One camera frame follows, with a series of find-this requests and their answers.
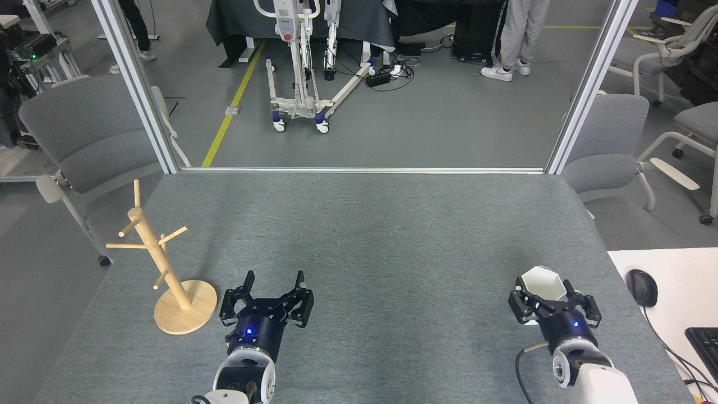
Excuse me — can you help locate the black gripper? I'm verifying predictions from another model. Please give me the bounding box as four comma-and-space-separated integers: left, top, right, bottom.
508, 279, 603, 354
219, 270, 315, 362

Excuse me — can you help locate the white hexagonal cup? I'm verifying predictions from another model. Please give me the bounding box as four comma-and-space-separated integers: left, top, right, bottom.
516, 266, 568, 307

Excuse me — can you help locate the wooden cup rack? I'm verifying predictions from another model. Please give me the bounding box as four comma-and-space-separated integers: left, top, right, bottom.
105, 180, 218, 336

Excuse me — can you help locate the black computer mouse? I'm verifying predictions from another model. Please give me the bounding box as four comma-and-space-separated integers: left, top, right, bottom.
626, 269, 659, 307

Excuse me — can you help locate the white desk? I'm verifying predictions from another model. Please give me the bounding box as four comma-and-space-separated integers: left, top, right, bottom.
607, 247, 718, 404

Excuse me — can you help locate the black keyboard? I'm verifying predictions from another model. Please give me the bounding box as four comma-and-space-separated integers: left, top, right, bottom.
685, 327, 718, 383

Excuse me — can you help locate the white stand on wheels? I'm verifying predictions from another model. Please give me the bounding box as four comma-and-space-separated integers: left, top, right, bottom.
252, 0, 378, 134

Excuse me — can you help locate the grey chair with white armrest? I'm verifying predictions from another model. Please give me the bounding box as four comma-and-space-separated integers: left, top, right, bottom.
637, 101, 718, 226

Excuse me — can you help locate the grey chair with beige armrest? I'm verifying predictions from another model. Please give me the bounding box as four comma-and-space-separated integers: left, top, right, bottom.
19, 75, 194, 267

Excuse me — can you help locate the person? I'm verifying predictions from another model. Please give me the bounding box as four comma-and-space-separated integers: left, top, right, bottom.
109, 0, 158, 75
480, 0, 551, 82

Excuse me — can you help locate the black box under table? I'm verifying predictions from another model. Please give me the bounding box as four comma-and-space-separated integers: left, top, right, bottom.
452, 8, 498, 62

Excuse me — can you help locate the dark cloth covered table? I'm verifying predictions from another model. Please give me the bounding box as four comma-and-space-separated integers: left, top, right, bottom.
206, 0, 396, 68

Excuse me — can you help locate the white mesh office chair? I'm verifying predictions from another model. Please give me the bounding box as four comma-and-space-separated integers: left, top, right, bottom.
609, 4, 718, 107

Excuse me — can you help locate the equipment cart with green light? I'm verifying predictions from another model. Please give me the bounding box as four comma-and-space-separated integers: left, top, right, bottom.
0, 31, 85, 93

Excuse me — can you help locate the black mouse cable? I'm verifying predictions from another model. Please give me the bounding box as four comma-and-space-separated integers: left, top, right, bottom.
641, 306, 718, 393

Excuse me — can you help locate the grey chair with white frame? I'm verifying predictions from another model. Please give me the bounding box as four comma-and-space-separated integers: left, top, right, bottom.
561, 90, 701, 221

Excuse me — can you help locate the silver aluminium post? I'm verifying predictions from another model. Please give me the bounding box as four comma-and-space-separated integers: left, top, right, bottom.
545, 0, 640, 175
91, 0, 180, 175

